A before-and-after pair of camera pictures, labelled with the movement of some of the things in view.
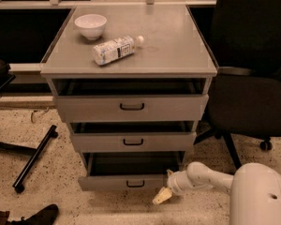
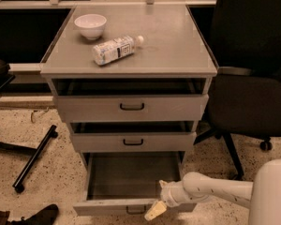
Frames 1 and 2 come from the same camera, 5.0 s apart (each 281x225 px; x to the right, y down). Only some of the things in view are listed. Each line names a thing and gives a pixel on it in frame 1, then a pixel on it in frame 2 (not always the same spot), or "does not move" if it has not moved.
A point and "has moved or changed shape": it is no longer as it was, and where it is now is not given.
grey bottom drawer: [128, 171] has moved or changed shape
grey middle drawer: [133, 142] does not move
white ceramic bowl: [91, 25] does not move
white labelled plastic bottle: [115, 49] does not move
